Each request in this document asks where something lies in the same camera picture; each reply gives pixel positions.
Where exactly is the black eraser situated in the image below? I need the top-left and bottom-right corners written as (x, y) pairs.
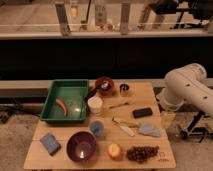
top-left (133, 107), bottom-right (153, 118)

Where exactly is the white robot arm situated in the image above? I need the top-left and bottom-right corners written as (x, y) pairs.
top-left (158, 63), bottom-right (213, 117)

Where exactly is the green plastic tray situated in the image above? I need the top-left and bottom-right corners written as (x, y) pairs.
top-left (40, 79), bottom-right (89, 124)

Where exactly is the red bowl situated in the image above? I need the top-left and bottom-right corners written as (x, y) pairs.
top-left (95, 77), bottom-right (115, 96)

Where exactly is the black ladle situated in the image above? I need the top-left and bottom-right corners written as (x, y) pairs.
top-left (84, 82), bottom-right (109, 102)

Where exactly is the white cup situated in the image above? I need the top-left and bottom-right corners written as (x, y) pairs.
top-left (87, 96), bottom-right (103, 114)

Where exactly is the metal fork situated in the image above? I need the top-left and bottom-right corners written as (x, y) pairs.
top-left (109, 102), bottom-right (133, 109)

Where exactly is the blue glass cup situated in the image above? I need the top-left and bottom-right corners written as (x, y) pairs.
top-left (89, 121), bottom-right (104, 138)

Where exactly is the wooden spatula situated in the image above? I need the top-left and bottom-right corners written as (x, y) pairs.
top-left (112, 117), bottom-right (139, 137)

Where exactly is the red chili pepper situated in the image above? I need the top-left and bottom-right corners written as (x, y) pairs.
top-left (55, 98), bottom-right (68, 116)

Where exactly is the light blue cloth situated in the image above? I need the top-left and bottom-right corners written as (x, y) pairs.
top-left (139, 123), bottom-right (161, 137)

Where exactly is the purple bowl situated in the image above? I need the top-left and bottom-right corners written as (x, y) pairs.
top-left (66, 131), bottom-right (97, 163)

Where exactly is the orange fruit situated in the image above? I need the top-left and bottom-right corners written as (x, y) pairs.
top-left (107, 143), bottom-right (122, 160)

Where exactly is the bunch of dark grapes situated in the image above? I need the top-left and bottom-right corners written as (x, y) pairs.
top-left (126, 146), bottom-right (159, 163)

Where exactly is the blue sponge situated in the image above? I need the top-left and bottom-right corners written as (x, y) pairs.
top-left (40, 133), bottom-right (61, 156)

